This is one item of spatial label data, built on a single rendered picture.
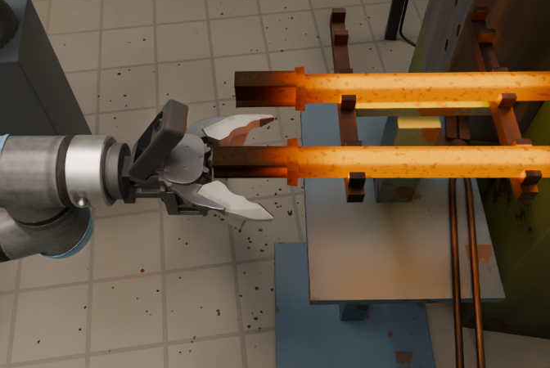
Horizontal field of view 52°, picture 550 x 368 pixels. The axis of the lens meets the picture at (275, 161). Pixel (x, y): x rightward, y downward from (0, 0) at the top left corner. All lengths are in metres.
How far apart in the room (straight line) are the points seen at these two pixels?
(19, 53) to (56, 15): 1.02
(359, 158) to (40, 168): 0.38
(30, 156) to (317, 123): 0.54
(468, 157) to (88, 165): 0.45
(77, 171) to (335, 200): 0.45
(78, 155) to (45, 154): 0.04
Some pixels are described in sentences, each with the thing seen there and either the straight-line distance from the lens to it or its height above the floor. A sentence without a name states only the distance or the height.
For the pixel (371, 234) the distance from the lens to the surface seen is 0.95.
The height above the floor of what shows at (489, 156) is 0.93.
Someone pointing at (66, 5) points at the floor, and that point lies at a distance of 2.41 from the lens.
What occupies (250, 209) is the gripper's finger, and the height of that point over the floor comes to 0.92.
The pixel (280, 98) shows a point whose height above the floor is 0.90.
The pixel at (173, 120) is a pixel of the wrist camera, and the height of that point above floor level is 1.01.
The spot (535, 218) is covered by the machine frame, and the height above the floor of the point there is 0.53.
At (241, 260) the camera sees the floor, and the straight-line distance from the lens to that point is 1.63.
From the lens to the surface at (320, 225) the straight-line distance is 0.95.
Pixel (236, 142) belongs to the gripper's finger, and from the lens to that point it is 0.76.
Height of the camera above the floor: 1.49
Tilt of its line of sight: 57 degrees down
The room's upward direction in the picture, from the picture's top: straight up
